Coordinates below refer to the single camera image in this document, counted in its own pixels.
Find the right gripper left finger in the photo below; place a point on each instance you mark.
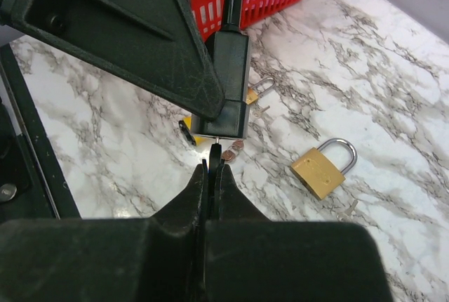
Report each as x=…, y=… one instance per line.
x=159, y=258

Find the large padlock silver key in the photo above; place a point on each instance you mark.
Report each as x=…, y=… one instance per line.
x=345, y=216

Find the small brass padlock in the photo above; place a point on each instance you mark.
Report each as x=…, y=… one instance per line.
x=259, y=89

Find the black padlock with keys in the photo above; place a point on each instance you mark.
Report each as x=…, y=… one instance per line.
x=229, y=50

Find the small padlock key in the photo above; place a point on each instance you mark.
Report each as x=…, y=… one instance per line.
x=258, y=113

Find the yellow black padlock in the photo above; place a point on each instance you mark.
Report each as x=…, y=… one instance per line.
x=185, y=128

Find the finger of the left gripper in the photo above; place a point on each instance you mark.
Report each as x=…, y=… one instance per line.
x=153, y=44

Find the yellow padlock key pair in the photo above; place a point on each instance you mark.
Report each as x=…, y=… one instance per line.
x=233, y=151

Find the large brass padlock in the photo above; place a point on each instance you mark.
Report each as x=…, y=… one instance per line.
x=317, y=173

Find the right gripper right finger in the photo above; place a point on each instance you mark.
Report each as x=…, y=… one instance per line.
x=262, y=260

